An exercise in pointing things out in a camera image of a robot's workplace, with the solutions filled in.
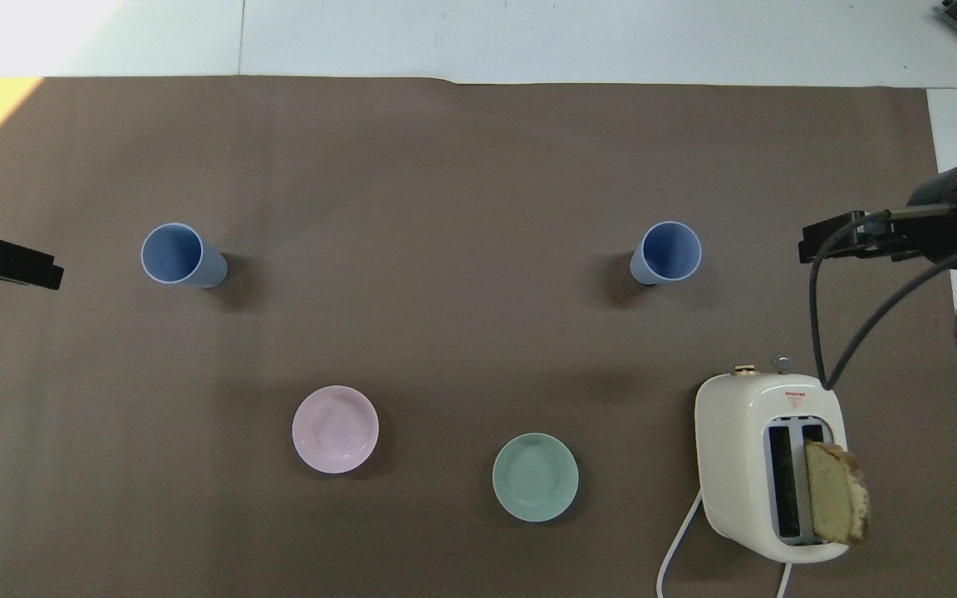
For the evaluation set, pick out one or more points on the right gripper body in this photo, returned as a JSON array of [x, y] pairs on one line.
[[939, 224]]

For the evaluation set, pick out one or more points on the blue cup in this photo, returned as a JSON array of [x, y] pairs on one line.
[[669, 252], [175, 256]]

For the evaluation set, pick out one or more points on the bread slice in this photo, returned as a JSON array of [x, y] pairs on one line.
[[837, 494]]

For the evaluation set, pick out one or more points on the white toaster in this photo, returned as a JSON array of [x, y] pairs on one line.
[[732, 465]]

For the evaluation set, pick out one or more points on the green bowl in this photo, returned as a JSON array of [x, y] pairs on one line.
[[535, 477]]

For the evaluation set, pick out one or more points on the pink bowl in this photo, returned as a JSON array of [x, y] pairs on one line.
[[335, 429]]

